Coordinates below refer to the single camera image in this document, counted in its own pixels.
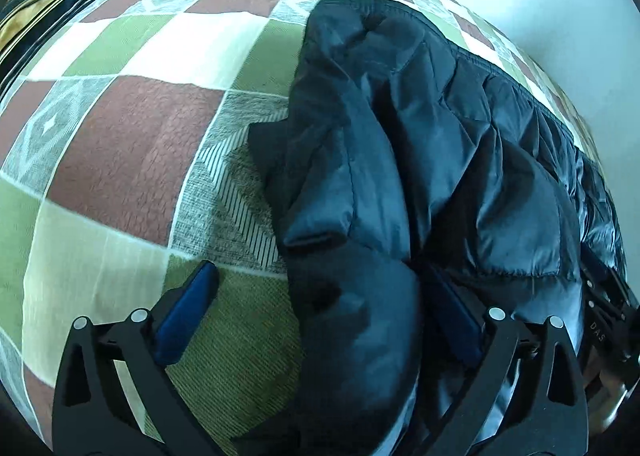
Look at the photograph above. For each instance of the dark navy puffer jacket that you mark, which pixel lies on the dark navy puffer jacket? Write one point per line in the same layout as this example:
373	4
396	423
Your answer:
402	150

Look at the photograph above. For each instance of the checkered green brown bedspread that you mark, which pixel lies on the checkered green brown bedspread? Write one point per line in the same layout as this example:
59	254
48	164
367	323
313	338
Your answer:
124	162

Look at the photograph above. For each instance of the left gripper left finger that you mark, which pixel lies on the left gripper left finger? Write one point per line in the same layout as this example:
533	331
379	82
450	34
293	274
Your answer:
91	415

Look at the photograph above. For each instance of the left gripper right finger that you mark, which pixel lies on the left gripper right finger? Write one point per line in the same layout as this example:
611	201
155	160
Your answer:
523	392

